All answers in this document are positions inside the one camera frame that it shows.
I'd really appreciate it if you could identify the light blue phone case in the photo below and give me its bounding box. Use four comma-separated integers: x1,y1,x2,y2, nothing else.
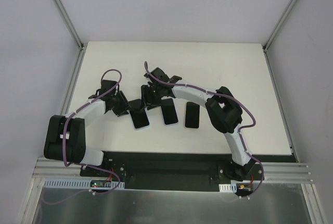
131,116,150,130

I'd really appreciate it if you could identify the beige clear phone case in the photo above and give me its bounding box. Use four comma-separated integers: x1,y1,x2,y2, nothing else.
183,101,201,130

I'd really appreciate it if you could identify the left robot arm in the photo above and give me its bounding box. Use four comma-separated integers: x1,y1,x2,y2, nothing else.
44,80,130,177

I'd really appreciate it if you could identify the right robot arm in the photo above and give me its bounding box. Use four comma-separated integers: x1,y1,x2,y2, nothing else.
141,63,256,181

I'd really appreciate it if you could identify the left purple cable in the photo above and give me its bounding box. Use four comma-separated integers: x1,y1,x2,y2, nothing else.
62,69,123,196

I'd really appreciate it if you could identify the left aluminium frame post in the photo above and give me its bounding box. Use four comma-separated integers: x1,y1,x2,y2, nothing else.
52,0,84,50

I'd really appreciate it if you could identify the aluminium frame post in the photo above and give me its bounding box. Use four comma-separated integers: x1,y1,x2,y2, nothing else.
263,0,299,53
52,0,84,50

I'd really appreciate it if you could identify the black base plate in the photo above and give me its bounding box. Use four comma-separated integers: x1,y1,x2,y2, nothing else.
79,151,299,191

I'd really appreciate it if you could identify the left white cable duct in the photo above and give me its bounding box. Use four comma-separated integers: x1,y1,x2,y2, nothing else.
43,178,125,190

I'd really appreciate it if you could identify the white cable duct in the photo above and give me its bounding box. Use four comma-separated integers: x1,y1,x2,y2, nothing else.
219,182,253,193
43,178,125,190

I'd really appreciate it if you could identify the right white cable duct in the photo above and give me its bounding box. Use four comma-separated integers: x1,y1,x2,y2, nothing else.
219,182,253,193

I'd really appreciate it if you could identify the aluminium rail right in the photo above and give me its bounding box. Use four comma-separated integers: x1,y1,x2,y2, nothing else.
263,162,314,184

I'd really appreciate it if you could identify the right aluminium frame post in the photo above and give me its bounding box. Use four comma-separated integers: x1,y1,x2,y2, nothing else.
263,0,299,53

